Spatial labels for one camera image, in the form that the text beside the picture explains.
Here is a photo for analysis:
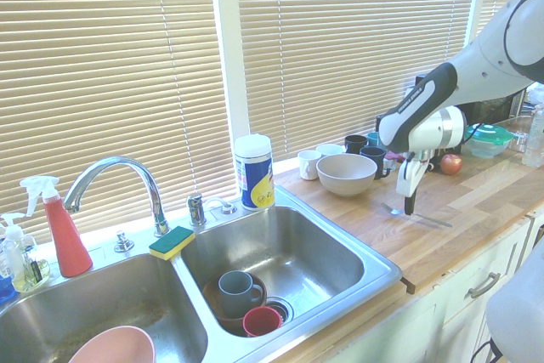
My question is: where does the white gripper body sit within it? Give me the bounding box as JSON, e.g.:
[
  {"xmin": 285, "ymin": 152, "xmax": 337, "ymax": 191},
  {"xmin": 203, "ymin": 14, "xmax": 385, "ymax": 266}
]
[{"xmin": 395, "ymin": 157, "xmax": 427, "ymax": 199}]

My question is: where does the silver spoon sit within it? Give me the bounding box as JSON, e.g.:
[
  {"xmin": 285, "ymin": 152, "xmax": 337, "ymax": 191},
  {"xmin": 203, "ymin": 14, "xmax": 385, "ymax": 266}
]
[{"xmin": 379, "ymin": 202, "xmax": 454, "ymax": 229}]

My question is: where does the stainless steel double sink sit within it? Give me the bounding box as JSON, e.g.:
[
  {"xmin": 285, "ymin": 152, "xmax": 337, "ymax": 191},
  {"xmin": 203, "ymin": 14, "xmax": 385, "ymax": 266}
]
[{"xmin": 0, "ymin": 192, "xmax": 404, "ymax": 363}]

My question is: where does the metal sink drain strainer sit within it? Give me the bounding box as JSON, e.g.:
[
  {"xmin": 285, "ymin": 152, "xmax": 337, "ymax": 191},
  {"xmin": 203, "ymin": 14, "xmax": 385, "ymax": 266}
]
[{"xmin": 265, "ymin": 297, "xmax": 295, "ymax": 324}]

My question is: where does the black mug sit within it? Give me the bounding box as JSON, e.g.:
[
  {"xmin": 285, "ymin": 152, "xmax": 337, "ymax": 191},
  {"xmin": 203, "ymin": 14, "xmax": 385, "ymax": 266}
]
[
  {"xmin": 344, "ymin": 135, "xmax": 369, "ymax": 155},
  {"xmin": 360, "ymin": 146, "xmax": 391, "ymax": 180}
]

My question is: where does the red apple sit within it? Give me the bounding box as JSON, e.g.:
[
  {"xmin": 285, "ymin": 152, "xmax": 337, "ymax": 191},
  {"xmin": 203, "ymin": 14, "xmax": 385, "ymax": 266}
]
[{"xmin": 439, "ymin": 153, "xmax": 463, "ymax": 176}]

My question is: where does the large beige bowl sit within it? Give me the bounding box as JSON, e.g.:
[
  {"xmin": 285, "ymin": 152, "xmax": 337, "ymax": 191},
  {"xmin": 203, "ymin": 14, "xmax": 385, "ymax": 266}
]
[{"xmin": 315, "ymin": 153, "xmax": 378, "ymax": 198}]

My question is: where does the white round cup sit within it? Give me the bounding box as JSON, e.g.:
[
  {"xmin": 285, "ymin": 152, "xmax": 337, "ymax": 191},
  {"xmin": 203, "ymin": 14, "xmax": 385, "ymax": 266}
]
[{"xmin": 315, "ymin": 144, "xmax": 344, "ymax": 158}]

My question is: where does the green lidded clear container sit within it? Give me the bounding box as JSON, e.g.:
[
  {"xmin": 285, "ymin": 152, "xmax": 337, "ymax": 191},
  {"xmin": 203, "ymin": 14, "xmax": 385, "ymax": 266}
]
[{"xmin": 462, "ymin": 122, "xmax": 515, "ymax": 159}]

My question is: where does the white faceted cup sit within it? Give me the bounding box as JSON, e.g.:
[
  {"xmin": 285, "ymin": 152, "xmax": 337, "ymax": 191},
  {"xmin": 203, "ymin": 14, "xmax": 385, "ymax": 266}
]
[{"xmin": 297, "ymin": 150, "xmax": 323, "ymax": 181}]

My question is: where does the white kitchen cabinet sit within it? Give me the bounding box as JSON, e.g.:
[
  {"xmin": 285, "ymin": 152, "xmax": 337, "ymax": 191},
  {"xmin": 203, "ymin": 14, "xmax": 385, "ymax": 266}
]
[{"xmin": 322, "ymin": 209, "xmax": 544, "ymax": 363}]

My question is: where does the clear plastic box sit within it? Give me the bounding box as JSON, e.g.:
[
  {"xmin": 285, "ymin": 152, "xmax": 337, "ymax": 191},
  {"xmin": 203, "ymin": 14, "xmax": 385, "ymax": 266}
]
[{"xmin": 507, "ymin": 115, "xmax": 535, "ymax": 154}]

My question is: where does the clear water bottle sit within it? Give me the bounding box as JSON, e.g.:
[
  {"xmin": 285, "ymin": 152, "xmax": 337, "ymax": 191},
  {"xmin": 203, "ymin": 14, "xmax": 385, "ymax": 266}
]
[{"xmin": 521, "ymin": 103, "xmax": 544, "ymax": 168}]

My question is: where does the Lysol wipes canister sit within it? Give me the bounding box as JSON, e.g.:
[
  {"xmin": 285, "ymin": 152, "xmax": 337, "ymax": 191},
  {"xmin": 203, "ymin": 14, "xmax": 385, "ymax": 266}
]
[{"xmin": 234, "ymin": 133, "xmax": 276, "ymax": 212}]

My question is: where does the white side sprayer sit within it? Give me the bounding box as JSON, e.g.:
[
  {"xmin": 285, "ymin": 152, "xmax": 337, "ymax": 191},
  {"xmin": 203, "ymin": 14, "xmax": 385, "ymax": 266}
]
[{"xmin": 207, "ymin": 196, "xmax": 238, "ymax": 217}]

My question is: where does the red cup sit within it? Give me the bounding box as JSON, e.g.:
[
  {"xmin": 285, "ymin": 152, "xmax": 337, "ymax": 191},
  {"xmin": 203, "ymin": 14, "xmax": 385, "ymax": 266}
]
[{"xmin": 242, "ymin": 305, "xmax": 282, "ymax": 337}]

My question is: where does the grey mug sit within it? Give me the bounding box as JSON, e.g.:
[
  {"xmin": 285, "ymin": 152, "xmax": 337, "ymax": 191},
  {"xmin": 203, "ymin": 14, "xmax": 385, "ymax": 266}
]
[{"xmin": 218, "ymin": 270, "xmax": 265, "ymax": 312}]

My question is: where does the brown wooden bowl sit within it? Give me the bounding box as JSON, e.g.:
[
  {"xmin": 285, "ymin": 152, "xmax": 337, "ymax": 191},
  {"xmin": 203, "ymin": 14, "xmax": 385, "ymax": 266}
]
[{"xmin": 202, "ymin": 271, "xmax": 269, "ymax": 333}]

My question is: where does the green and yellow sponge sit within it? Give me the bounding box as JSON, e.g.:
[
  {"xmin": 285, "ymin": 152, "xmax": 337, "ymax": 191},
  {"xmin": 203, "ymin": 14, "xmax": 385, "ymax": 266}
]
[{"xmin": 148, "ymin": 225, "xmax": 196, "ymax": 261}]

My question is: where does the chrome kitchen faucet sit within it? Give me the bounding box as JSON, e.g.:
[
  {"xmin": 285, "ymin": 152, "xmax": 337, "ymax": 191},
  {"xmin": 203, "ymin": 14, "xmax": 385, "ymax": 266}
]
[{"xmin": 62, "ymin": 156, "xmax": 172, "ymax": 237}]

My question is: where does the chrome faucet knob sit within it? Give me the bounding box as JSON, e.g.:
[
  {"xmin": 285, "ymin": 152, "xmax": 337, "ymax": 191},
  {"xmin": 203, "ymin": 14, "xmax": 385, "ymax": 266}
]
[{"xmin": 113, "ymin": 230, "xmax": 135, "ymax": 253}]

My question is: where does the pink plastic bowl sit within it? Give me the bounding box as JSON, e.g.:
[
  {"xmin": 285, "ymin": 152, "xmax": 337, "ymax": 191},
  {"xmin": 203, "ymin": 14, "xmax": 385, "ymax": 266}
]
[{"xmin": 67, "ymin": 325, "xmax": 156, "ymax": 363}]

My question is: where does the red spray bottle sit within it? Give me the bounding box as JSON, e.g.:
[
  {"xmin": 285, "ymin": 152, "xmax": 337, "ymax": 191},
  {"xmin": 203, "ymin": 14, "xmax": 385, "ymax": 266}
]
[{"xmin": 20, "ymin": 175, "xmax": 94, "ymax": 278}]

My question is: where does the yellow liquid soap bottle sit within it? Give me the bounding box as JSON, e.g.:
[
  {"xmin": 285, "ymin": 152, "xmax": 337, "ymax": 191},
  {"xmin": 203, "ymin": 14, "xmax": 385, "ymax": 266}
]
[{"xmin": 12, "ymin": 235, "xmax": 53, "ymax": 294}]

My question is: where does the clear pump soap bottle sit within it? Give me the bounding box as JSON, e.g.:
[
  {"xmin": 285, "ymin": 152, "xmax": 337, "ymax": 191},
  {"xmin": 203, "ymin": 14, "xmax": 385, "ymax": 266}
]
[{"xmin": 0, "ymin": 212, "xmax": 27, "ymax": 292}]

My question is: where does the blue liquid bottle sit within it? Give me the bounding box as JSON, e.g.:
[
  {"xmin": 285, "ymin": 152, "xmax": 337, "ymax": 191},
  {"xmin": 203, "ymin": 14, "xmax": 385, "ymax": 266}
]
[{"xmin": 0, "ymin": 269, "xmax": 18, "ymax": 303}]

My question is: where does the metal cabinet handle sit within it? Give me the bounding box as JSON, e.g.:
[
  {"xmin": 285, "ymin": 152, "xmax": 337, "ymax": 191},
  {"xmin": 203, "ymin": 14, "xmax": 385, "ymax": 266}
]
[{"xmin": 468, "ymin": 271, "xmax": 502, "ymax": 299}]

